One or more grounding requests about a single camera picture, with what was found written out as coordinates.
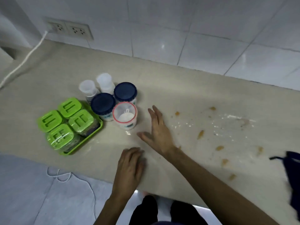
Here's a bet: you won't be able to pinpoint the white power cable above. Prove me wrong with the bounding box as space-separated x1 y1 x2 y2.
0 30 49 90

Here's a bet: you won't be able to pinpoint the dark blue lid jar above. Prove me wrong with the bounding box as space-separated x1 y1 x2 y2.
113 82 138 106
91 93 116 122

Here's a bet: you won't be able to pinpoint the open red rimmed jar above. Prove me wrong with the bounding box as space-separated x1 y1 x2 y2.
112 101 138 131

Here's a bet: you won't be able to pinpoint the clear capped small bottle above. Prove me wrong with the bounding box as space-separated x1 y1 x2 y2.
78 80 100 102
96 73 116 95

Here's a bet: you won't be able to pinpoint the white wall socket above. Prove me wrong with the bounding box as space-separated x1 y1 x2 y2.
45 18 69 35
65 22 94 41

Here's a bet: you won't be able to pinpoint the green plastic tray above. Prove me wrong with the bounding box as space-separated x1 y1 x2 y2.
39 101 104 155

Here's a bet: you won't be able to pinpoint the dark blue cloth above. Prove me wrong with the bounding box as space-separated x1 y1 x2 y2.
269 151 300 221

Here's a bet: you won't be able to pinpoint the orange sauce spots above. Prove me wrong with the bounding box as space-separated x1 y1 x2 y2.
174 106 264 181

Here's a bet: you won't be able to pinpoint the person's right hand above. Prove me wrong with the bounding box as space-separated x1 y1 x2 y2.
137 105 177 158

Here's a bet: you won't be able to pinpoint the spilled white powder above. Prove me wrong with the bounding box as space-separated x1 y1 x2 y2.
172 114 257 142

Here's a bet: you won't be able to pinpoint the person's right forearm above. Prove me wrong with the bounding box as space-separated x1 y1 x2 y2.
164 147 280 225

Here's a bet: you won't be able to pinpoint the person's black trousers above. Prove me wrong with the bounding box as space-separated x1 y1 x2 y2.
129 195 209 225

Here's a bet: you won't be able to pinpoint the person's left hand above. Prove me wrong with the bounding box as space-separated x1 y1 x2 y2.
112 147 146 198

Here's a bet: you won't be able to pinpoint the green lid storage container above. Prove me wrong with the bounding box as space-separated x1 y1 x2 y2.
38 110 63 133
68 109 100 137
45 124 82 153
58 97 83 119

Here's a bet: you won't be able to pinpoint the person's left forearm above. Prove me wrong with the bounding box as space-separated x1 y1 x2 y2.
93 193 135 225

